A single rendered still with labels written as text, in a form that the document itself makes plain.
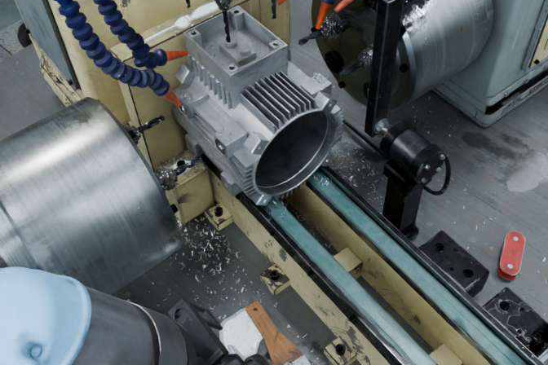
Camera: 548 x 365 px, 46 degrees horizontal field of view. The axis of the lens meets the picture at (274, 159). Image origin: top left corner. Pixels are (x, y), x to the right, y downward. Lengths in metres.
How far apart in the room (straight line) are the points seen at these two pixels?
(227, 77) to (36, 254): 0.34
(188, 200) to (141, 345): 0.71
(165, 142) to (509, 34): 0.60
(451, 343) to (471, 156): 0.41
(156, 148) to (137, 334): 0.69
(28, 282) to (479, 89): 1.02
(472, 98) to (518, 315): 0.45
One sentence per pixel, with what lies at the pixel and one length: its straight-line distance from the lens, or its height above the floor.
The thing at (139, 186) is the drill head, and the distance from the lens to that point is 0.79.
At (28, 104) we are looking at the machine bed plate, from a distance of 1.44.
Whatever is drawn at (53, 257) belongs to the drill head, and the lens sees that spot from 0.79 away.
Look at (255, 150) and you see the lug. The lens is 0.87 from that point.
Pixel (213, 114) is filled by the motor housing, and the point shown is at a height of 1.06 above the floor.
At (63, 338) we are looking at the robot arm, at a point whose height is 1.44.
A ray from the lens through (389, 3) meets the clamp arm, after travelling 0.82.
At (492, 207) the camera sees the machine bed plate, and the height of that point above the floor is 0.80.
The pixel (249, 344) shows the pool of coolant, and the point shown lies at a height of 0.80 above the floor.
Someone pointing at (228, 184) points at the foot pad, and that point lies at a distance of 0.96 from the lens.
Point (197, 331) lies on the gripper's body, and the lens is 0.54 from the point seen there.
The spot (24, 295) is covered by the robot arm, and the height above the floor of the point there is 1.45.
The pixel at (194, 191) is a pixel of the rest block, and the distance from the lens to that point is 1.09.
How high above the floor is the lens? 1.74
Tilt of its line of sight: 51 degrees down
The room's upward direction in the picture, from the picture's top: 3 degrees counter-clockwise
